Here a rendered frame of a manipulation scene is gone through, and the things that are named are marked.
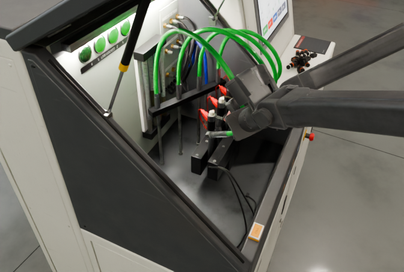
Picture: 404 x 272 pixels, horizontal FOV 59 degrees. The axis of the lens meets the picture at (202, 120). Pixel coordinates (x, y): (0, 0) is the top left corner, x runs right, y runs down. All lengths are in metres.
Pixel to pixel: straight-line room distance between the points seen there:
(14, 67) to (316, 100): 0.68
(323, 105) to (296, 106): 0.06
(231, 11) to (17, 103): 0.77
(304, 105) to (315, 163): 2.10
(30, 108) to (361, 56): 0.82
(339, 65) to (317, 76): 0.06
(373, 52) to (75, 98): 0.70
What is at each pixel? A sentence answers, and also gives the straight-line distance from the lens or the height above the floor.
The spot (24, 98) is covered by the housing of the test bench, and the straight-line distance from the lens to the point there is 0.99.
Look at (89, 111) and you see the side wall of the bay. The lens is 0.85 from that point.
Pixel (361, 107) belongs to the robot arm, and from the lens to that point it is 0.54.
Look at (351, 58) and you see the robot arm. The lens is 0.95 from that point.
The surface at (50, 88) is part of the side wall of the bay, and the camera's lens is 0.89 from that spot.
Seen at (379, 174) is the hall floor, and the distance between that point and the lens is 2.80.
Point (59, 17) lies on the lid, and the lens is 0.72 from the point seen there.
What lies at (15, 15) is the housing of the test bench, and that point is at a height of 1.50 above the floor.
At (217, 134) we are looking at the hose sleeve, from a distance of 1.00.
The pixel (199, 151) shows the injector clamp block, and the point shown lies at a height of 0.98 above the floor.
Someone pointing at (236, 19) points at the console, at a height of 1.31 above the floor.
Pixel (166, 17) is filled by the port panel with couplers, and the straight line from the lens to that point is 1.31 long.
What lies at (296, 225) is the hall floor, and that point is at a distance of 2.31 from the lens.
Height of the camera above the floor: 1.83
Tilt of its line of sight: 39 degrees down
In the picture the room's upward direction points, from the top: 1 degrees clockwise
